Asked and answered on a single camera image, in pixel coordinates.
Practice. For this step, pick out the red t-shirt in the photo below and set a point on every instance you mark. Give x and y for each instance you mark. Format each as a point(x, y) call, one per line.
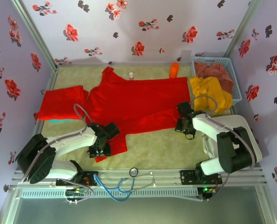
point(59, 102)
point(138, 100)

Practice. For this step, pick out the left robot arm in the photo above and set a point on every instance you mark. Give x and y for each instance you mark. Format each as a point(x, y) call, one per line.
point(71, 141)

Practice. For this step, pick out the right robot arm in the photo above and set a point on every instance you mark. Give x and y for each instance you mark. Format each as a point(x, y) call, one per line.
point(206, 124)

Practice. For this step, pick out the blue stethoscope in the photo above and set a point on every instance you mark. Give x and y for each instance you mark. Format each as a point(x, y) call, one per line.
point(119, 185)

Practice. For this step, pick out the yellow t-shirt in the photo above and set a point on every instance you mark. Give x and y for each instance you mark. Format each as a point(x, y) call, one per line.
point(203, 86)

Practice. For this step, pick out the green circuit board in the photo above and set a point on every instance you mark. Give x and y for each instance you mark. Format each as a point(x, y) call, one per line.
point(76, 192)

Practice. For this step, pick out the folded teal t-shirt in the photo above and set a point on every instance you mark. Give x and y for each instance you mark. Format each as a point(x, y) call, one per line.
point(59, 121)

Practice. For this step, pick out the orange cylinder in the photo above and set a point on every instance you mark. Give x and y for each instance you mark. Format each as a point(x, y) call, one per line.
point(174, 69)

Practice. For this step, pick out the folded red t-shirt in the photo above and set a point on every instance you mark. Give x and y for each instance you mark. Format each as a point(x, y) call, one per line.
point(59, 102)

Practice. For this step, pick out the black controller board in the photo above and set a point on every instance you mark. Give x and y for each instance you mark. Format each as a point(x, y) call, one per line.
point(208, 190)

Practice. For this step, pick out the dusty pink t-shirt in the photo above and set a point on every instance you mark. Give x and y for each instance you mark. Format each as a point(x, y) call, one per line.
point(220, 72)

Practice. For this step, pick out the blue plastic basket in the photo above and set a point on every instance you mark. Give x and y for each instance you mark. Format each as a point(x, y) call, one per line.
point(237, 79)

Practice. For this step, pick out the small white bottle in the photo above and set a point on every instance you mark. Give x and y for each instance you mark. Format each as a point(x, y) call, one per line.
point(131, 75)

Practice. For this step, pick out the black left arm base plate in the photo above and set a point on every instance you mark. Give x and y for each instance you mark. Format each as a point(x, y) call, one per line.
point(90, 178)

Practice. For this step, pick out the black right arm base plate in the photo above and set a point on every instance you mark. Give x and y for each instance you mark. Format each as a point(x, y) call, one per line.
point(187, 177)

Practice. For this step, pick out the aluminium frame rail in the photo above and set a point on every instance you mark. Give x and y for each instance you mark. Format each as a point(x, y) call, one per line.
point(166, 179)

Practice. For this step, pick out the aluminium frame post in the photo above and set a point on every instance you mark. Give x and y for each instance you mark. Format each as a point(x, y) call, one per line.
point(242, 28)
point(37, 37)

